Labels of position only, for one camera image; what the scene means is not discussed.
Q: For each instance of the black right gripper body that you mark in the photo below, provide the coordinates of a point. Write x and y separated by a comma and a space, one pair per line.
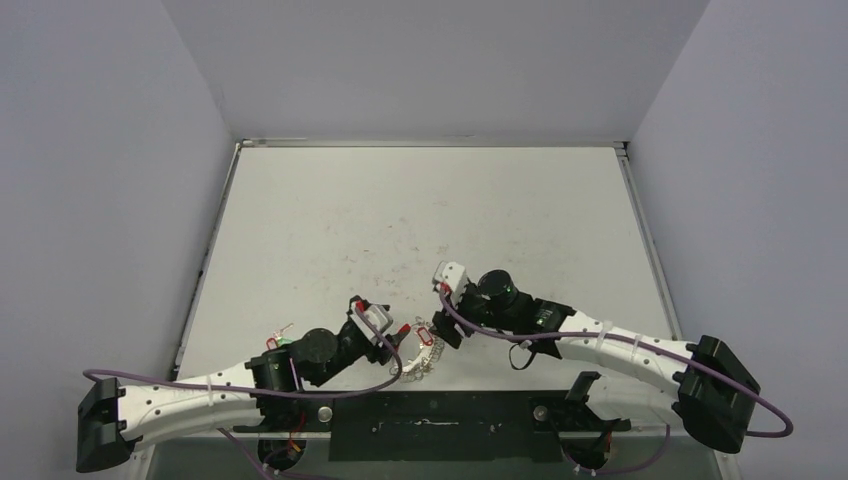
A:
451, 320

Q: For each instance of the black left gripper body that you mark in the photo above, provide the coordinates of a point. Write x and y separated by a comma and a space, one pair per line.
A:
350, 350

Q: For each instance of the red key tag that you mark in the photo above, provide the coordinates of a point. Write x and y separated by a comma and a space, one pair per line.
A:
425, 337

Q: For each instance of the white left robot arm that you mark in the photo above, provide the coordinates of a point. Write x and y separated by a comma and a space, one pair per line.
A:
124, 412

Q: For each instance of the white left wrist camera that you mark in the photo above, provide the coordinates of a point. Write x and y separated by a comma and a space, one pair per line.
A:
369, 317

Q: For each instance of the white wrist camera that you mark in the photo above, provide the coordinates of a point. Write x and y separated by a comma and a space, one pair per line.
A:
369, 317
451, 275

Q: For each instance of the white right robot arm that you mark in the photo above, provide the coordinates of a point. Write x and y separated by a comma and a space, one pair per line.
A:
700, 386

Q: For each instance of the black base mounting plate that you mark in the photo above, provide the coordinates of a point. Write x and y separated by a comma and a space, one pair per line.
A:
443, 425

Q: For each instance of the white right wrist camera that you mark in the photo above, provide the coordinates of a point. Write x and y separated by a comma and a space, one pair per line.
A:
451, 275

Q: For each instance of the silver key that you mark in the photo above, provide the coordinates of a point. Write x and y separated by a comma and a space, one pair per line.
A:
280, 333

